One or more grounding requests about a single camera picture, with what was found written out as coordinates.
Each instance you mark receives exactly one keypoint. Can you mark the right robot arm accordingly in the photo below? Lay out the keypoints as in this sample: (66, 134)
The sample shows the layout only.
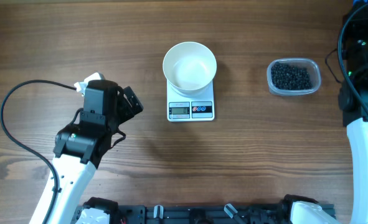
(352, 45)

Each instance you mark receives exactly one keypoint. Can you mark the clear plastic food container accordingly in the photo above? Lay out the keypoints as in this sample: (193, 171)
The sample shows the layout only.
(313, 71)

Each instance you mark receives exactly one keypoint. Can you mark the white digital kitchen scale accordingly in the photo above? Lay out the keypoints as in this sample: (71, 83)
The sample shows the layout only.
(190, 108)

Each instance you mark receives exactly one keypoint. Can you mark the white round bowl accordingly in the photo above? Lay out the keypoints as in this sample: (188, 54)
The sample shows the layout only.
(189, 67)

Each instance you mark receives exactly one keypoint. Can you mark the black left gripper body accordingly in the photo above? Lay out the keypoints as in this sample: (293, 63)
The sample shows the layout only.
(115, 119)

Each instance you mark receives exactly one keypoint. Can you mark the black beans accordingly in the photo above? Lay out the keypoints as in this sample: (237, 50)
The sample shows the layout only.
(290, 77)

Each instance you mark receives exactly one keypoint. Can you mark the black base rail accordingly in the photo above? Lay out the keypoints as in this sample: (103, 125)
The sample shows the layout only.
(291, 209)

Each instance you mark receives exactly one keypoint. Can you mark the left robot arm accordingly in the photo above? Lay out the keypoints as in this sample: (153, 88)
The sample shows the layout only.
(80, 146)

